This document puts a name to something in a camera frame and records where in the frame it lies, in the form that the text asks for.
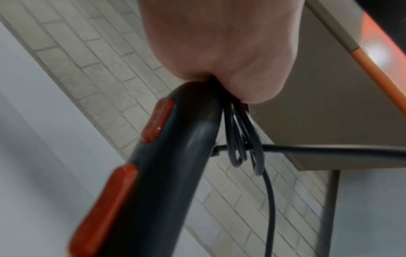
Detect black power cord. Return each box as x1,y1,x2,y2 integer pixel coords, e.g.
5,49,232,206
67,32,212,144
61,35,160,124
210,77,406,257

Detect orange overhead panel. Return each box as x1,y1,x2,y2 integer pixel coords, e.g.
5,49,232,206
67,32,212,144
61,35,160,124
350,12,406,113

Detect person's left hand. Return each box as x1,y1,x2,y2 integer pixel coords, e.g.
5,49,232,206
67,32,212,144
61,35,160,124
137,0,306,105

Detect black hair dryer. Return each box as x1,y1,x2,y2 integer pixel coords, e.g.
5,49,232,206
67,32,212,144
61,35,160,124
64,80,225,257

